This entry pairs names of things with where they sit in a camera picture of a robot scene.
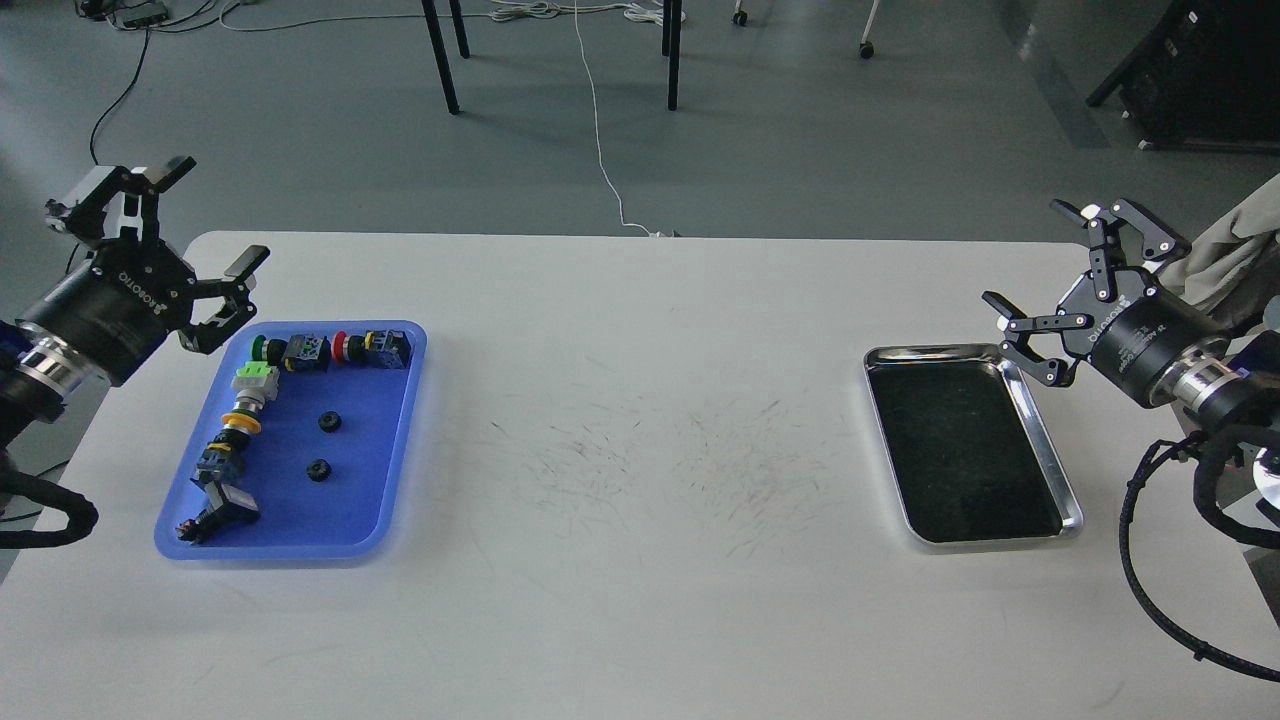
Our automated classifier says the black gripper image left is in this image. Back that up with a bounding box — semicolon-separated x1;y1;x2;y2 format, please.
18;156;270;386

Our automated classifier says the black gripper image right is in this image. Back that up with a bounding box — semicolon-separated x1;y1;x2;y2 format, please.
980;199;1231;409

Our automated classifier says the black gear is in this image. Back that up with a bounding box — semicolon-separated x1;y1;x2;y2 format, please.
316;410;343;433
305;457;332;482

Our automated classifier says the silver metal tray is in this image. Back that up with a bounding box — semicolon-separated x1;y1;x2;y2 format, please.
863;345;1084;552

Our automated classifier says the blue plastic tray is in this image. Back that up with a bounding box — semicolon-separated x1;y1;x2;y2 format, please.
154;320;428;561

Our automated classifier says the beige cloth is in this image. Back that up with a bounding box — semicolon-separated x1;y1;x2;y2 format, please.
1157;176;1279;338

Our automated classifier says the black cabinet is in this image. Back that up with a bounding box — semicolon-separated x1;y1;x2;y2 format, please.
1085;1;1279;154

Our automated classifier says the black table leg left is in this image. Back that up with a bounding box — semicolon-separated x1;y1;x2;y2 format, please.
420;0;471;117

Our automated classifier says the black table leg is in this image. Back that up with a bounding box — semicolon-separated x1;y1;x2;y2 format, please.
420;0;471;117
660;0;684;111

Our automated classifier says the black table leg right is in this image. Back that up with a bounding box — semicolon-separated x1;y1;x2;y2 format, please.
660;0;684;111

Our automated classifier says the green white connector switch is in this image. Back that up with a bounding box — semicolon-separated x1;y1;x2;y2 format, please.
232;361;280;415

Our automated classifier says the green push button switch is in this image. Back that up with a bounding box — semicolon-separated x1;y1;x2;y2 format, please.
250;333;332;373

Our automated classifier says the yellow ring push button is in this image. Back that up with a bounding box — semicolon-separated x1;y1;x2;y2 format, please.
191;410;262;488

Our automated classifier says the black floor cable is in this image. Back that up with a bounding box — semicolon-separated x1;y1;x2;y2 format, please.
78;0;251;167

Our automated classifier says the red push button switch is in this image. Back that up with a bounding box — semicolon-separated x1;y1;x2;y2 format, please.
330;329;413;370

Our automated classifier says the black white switch block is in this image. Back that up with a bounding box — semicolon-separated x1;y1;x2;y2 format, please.
175;480;261;544

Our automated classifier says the white floor cable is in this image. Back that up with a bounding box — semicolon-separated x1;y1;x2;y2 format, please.
488;0;687;240

